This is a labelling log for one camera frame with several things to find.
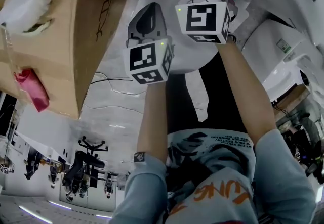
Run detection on dark wooden platform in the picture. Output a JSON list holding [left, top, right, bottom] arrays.
[[272, 83, 311, 117]]

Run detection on person's left forearm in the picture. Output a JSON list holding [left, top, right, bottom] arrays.
[[136, 82, 169, 165]]

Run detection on person's right forearm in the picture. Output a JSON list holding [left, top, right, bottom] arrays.
[[215, 38, 278, 148]]

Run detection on large cardboard box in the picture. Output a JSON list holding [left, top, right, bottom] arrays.
[[0, 0, 142, 120]]

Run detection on white fluffy duster brush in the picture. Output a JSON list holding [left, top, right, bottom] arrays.
[[0, 0, 55, 35]]

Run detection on white tankless toilet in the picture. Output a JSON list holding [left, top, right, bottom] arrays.
[[241, 18, 324, 107]]

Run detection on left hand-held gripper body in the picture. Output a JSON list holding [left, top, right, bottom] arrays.
[[123, 38, 175, 85]]

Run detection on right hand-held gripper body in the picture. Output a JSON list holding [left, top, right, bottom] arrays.
[[175, 0, 239, 44]]

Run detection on black office chair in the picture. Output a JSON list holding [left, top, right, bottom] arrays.
[[62, 136, 109, 193]]

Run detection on person's left hand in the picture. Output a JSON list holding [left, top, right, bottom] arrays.
[[126, 37, 154, 48]]

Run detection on person's black trousers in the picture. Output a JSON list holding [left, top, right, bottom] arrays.
[[166, 53, 248, 134]]

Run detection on person's light blue shirt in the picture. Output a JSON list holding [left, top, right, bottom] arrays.
[[110, 128, 318, 224]]

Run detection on white toilet with tank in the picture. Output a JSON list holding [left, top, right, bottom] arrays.
[[135, 0, 324, 75]]

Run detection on pink cloth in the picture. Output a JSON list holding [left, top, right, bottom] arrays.
[[14, 68, 50, 113]]

